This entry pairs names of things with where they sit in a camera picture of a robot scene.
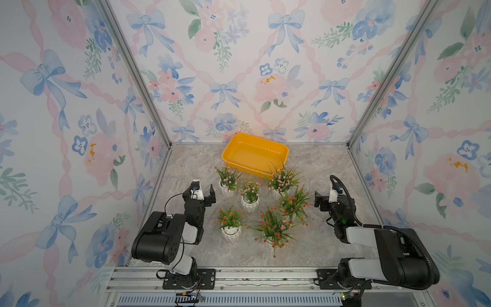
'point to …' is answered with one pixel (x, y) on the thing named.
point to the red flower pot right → (295, 204)
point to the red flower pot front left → (229, 222)
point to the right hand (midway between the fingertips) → (326, 183)
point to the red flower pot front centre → (273, 228)
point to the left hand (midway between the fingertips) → (202, 185)
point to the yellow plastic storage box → (254, 155)
